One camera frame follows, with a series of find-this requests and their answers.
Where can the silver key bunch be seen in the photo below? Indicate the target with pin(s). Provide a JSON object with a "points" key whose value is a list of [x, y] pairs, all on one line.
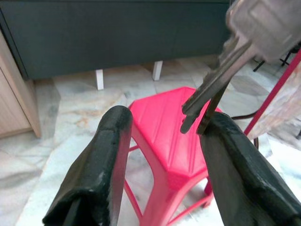
{"points": [[218, 80]]}

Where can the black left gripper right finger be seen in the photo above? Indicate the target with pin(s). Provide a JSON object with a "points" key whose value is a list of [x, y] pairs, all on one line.
{"points": [[244, 183]]}

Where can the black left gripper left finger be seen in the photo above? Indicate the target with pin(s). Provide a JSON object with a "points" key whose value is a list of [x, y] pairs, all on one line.
{"points": [[94, 176]]}

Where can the light wood cabinet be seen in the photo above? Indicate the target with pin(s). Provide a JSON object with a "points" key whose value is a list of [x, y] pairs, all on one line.
{"points": [[11, 106]]}

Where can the black TV console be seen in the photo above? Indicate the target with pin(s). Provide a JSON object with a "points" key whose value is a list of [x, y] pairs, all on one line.
{"points": [[94, 35]]}

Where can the red plastic stool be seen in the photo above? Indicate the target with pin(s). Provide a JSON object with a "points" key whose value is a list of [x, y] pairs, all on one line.
{"points": [[164, 131]]}

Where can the red-edged marble table top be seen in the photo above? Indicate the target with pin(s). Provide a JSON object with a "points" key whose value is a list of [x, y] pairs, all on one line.
{"points": [[287, 106]]}

